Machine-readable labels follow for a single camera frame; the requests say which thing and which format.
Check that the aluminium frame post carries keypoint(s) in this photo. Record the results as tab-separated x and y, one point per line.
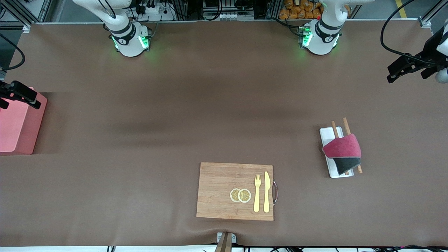
17	14
432	15

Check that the yellow knife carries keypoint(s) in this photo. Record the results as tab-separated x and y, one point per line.
266	192

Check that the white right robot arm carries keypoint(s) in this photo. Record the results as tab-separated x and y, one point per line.
129	45

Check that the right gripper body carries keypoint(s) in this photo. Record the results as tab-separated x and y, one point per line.
10	89

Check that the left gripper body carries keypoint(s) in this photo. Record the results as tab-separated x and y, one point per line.
429	53

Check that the lemon slice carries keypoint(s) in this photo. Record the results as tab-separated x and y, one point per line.
233	195
245	195

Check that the white rectangular tray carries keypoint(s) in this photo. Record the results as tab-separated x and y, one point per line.
327	134

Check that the white power strip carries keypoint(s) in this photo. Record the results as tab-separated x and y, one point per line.
154	10

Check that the orange packaged goods pile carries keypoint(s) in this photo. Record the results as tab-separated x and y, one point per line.
301	10

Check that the red and black cloth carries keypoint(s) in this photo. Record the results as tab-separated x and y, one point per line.
344	148

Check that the bamboo cutting board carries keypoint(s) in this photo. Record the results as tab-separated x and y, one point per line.
217	190

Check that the pink plastic bin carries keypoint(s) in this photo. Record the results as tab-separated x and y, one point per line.
15	122

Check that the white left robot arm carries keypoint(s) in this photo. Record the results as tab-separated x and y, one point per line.
320	43

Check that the yellow fork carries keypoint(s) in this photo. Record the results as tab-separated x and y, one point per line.
257	196

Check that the white bracket with brown bar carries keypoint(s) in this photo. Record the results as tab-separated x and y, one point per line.
225	241

